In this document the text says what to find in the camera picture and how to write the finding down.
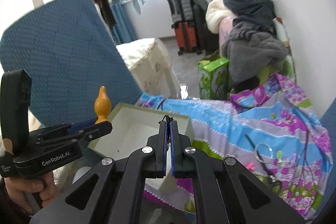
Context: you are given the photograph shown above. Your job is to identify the orange gourd-shaped pendant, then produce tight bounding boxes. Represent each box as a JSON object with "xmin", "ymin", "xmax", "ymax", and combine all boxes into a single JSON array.
[{"xmin": 94, "ymin": 86, "xmax": 112, "ymax": 124}]

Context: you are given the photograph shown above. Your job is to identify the silver ring bracelet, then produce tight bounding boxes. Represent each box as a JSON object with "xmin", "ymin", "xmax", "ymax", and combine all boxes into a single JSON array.
[{"xmin": 253, "ymin": 142, "xmax": 274, "ymax": 164}]

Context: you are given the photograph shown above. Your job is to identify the black hair stick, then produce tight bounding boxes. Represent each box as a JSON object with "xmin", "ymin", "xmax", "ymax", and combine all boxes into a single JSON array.
[{"xmin": 245, "ymin": 134, "xmax": 276, "ymax": 183}]

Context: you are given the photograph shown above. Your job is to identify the person's left hand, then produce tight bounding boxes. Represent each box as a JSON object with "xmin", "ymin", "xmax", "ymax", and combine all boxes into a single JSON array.
[{"xmin": 4, "ymin": 172, "xmax": 59, "ymax": 215}]

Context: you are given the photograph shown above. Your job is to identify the green white cardboard box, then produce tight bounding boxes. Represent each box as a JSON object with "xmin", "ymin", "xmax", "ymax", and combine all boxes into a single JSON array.
[{"xmin": 88, "ymin": 102, "xmax": 196, "ymax": 193}]

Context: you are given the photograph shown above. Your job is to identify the blue knitted chair back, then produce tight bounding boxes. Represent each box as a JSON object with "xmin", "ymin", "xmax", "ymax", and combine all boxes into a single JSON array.
[{"xmin": 1, "ymin": 0, "xmax": 142, "ymax": 126}]

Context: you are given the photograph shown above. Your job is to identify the green printed carton box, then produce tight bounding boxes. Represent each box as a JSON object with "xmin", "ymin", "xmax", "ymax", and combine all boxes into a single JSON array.
[{"xmin": 198, "ymin": 51, "xmax": 229, "ymax": 101}]

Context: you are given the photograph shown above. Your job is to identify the colourful floral bed sheet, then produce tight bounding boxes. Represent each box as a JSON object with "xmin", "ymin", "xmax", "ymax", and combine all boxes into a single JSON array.
[{"xmin": 137, "ymin": 73, "xmax": 333, "ymax": 221}]

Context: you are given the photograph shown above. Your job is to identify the red hard suitcase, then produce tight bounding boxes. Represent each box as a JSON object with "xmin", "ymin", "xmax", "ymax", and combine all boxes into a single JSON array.
[{"xmin": 171, "ymin": 20, "xmax": 202, "ymax": 56}]

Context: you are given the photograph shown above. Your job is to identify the grey fleece garment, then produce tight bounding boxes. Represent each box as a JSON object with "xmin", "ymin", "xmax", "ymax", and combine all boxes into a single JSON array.
[{"xmin": 222, "ymin": 22, "xmax": 288, "ymax": 84}]

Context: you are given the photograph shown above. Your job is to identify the cream fluffy blanket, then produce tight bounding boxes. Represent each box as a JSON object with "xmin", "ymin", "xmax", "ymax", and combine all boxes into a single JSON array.
[{"xmin": 205, "ymin": 0, "xmax": 236, "ymax": 34}]

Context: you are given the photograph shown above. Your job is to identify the dark navy jacket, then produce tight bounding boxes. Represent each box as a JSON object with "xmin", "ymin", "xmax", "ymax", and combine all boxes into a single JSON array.
[{"xmin": 223, "ymin": 0, "xmax": 276, "ymax": 32}]

